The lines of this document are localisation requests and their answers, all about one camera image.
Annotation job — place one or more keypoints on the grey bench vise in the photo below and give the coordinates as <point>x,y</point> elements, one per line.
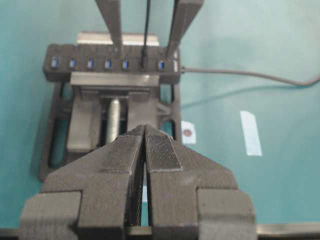
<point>98,107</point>

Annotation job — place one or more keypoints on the white sticker with brown dot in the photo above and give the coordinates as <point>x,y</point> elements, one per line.
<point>188,131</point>

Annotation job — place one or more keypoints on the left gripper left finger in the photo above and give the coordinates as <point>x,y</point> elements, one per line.
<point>92,198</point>

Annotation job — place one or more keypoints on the white tape strip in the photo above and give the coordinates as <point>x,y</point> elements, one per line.
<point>250,134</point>

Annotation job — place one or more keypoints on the black multi-port USB hub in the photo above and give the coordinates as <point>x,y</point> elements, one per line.
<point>61,60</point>

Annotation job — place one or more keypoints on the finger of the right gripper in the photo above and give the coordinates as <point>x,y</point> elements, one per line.
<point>111,13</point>
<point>184,12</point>

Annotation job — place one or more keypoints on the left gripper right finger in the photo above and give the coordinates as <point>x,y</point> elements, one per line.
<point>191,197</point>

